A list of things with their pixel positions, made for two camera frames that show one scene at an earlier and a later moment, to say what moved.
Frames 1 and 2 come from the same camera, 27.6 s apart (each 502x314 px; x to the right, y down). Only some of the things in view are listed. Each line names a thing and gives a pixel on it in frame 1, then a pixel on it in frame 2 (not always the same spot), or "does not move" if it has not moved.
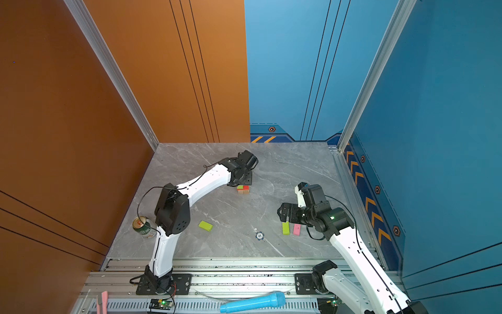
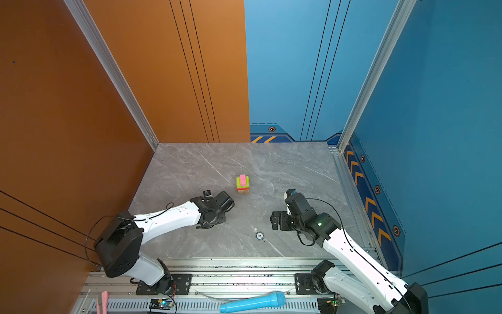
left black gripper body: x=247 y=179 -> x=221 y=219
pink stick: x=102 y=308 does not move
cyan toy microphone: x=276 y=299 does not move
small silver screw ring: x=259 y=235 does not move
